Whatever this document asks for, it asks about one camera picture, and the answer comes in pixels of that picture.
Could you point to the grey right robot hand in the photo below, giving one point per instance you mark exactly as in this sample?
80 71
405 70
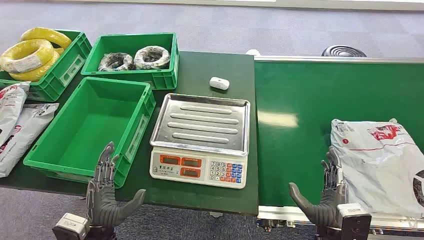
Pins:
326 212

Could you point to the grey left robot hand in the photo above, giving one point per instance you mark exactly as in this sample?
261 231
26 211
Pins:
101 205

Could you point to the grey poly mailer package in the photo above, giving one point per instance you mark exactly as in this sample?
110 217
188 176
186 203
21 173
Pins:
381 165

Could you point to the green conveyor belt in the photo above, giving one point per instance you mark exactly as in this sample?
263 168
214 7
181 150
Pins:
298 99

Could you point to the empty green plastic crate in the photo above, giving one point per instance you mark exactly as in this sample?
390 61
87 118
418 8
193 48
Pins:
92 126

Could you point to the grey poly mailer bag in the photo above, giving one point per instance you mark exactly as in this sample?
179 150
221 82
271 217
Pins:
23 136
11 106

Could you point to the white table foot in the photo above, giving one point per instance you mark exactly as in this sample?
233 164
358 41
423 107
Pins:
216 214

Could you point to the electronic scale with steel tray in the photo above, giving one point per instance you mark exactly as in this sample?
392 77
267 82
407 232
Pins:
200 132

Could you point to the green crate with yellow coils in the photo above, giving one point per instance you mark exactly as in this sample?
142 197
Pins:
66 69

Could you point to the black ribbed round object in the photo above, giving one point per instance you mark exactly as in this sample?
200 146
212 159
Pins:
343 51

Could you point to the green crate with black coils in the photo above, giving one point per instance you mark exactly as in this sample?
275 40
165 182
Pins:
132 41

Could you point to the small white plastic device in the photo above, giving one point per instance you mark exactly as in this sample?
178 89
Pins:
219 83

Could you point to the white round knob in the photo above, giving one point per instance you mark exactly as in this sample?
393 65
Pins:
253 52

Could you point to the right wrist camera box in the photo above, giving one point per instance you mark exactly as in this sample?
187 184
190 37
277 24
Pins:
354 222

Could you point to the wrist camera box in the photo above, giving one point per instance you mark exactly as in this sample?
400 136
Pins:
70 225
354 222

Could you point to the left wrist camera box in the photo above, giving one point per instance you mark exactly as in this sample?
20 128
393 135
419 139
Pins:
70 225

